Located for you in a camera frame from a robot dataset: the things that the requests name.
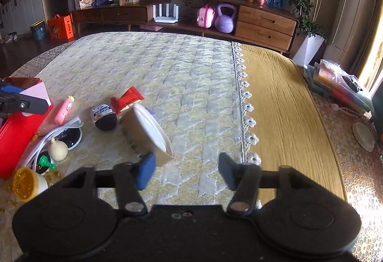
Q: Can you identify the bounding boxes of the white wall cabinets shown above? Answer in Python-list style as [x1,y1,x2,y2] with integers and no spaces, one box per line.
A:
[0,0,46,39]

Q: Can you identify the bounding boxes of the green small cap piece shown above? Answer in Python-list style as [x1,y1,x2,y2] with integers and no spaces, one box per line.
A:
[35,152,57,175]

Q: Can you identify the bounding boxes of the wooden tv cabinet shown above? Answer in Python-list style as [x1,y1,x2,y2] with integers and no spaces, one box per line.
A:
[70,0,300,53]

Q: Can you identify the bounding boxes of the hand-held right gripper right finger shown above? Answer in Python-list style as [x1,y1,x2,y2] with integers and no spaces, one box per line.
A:
[218,153,310,216]

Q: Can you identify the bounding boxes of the pink carrot-shaped tube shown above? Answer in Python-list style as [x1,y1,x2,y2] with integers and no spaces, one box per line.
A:
[54,96,75,125]

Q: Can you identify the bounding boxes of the black round dish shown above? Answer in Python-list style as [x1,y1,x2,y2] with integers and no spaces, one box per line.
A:
[55,127,83,151]

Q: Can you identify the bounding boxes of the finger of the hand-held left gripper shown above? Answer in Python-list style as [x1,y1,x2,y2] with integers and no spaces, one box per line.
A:
[0,85,50,115]

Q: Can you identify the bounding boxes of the stack of plastic-wrapped books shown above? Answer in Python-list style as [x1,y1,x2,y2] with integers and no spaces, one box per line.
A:
[303,59,373,113]

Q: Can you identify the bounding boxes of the orange gift bag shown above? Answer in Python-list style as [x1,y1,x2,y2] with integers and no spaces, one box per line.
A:
[47,14,74,40]

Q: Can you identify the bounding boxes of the teal bucket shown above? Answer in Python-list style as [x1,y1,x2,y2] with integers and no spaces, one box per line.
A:
[30,20,48,42]

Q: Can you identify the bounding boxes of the red storage box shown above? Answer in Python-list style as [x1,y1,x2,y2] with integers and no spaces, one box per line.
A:
[0,77,54,179]

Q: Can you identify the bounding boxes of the yellow cloth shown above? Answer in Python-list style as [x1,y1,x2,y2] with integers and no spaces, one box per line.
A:
[239,43,348,206]

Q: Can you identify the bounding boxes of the small dark sauce bottle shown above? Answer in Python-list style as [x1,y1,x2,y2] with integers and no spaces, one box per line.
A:
[91,104,118,132]

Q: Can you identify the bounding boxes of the pink white card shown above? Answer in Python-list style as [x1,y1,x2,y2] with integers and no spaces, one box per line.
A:
[18,84,50,101]

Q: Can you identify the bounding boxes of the beige paper cup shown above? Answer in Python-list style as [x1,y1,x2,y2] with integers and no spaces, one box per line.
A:
[122,103,176,167]

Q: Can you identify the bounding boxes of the quilted pale bed cover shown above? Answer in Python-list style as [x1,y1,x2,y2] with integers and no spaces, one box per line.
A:
[0,31,262,262]

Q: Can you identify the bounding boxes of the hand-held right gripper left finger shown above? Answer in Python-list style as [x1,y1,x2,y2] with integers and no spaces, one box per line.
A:
[61,153,157,216]

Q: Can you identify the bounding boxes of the purple kettlebell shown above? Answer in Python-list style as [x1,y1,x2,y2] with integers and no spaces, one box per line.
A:
[214,4,237,34]

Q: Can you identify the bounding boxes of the beige curtain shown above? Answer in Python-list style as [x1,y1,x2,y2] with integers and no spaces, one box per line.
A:
[324,0,383,81]

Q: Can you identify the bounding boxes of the yellow capsule jar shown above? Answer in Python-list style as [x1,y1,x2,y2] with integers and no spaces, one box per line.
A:
[11,167,49,202]

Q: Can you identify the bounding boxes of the white router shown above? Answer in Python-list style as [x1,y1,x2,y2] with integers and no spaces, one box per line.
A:
[153,4,179,24]

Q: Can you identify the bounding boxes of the white plant pot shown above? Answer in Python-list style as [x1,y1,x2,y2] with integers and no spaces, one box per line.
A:
[291,33,327,67]

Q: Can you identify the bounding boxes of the pink toy case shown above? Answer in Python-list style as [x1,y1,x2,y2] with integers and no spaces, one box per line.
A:
[197,4,217,29]

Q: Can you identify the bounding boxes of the cream garlic bulb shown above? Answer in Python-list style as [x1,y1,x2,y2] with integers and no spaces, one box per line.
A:
[48,137,69,162]

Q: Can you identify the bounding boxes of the red snack packet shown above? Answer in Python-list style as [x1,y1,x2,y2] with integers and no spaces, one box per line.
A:
[110,86,145,119]

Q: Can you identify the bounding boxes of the white round lid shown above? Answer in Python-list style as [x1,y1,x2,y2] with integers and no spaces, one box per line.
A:
[352,122,376,153]

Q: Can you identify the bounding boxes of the white charger cable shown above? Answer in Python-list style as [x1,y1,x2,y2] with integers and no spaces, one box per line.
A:
[330,103,363,118]

